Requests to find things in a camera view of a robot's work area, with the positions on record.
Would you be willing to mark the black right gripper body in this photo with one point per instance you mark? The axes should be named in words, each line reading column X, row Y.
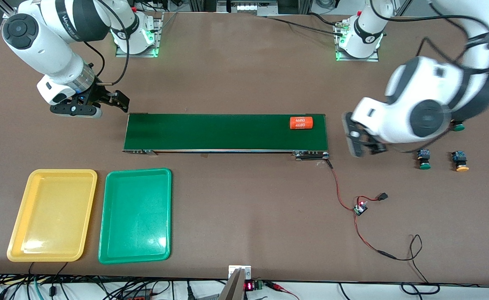
column 99, row 94

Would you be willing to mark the green push button switch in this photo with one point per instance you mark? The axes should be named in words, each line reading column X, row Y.
column 424, row 160
column 458, row 126

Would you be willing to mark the orange cylinder white 4680 print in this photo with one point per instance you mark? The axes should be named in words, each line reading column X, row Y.
column 301, row 123

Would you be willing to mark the yellow push button switch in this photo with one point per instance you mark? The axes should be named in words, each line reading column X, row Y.
column 460, row 161

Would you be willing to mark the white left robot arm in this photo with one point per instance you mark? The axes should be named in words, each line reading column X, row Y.
column 423, row 96

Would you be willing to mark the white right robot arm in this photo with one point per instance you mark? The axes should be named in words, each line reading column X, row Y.
column 40, row 46

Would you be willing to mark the small speed controller board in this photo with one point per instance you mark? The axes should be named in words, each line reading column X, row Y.
column 360, row 208

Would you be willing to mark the green conveyor belt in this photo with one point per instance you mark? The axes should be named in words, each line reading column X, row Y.
column 227, row 131

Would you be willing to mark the yellow plastic tray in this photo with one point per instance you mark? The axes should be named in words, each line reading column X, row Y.
column 52, row 214

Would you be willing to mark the green plastic tray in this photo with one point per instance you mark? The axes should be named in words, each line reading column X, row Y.
column 136, row 225

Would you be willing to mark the aluminium corner profile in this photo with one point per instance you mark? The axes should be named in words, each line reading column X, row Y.
column 2, row 5

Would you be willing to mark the silver box with lights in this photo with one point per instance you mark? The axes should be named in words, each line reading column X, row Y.
column 247, row 6

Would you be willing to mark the red alligator clip lead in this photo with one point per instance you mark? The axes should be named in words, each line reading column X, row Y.
column 279, row 287

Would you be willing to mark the red LED display module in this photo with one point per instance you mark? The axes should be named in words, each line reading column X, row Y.
column 253, row 286

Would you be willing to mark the red black power strip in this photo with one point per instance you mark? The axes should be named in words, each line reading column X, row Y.
column 138, row 296

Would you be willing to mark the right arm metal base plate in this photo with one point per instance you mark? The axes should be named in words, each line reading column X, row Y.
column 136, row 54

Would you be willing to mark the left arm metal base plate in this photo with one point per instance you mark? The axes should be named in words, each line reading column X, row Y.
column 357, row 59

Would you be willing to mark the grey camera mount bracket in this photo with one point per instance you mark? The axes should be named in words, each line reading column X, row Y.
column 236, row 285

